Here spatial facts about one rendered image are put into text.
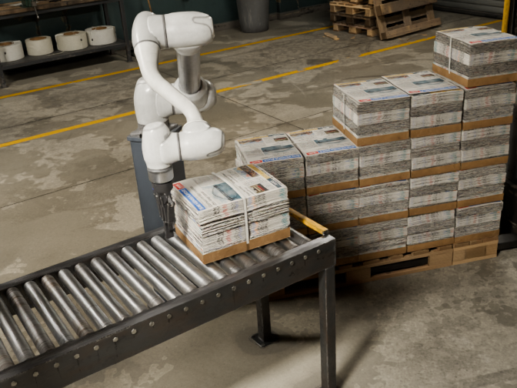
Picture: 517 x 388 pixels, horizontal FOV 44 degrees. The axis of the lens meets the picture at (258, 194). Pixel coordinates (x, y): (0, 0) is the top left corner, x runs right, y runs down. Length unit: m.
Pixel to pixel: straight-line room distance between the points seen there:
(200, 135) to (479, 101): 1.77
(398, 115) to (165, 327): 1.72
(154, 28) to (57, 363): 1.28
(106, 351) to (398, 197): 1.92
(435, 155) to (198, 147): 1.65
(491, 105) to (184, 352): 2.03
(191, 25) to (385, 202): 1.51
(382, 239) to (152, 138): 1.77
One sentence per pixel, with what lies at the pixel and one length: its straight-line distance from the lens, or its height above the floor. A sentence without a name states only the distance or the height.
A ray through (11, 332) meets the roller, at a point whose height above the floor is 0.80.
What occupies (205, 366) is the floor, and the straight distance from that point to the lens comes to 3.20.
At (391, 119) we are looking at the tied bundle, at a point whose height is 0.95.
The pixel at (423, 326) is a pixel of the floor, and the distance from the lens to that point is 3.43.
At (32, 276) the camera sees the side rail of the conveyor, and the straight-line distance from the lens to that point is 2.56.
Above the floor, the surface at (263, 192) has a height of 1.03.
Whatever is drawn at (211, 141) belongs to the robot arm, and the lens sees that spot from 2.24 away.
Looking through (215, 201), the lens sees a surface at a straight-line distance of 2.36.
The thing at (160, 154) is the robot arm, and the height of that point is 1.25.
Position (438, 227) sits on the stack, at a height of 0.28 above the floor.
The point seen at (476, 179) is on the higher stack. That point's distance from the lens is 3.72.
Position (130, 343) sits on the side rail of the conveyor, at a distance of 2.21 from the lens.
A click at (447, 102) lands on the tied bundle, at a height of 1.00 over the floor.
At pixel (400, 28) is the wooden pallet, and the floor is 0.13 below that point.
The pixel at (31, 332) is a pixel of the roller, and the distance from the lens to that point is 2.28.
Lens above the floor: 2.07
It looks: 26 degrees down
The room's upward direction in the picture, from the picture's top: 4 degrees counter-clockwise
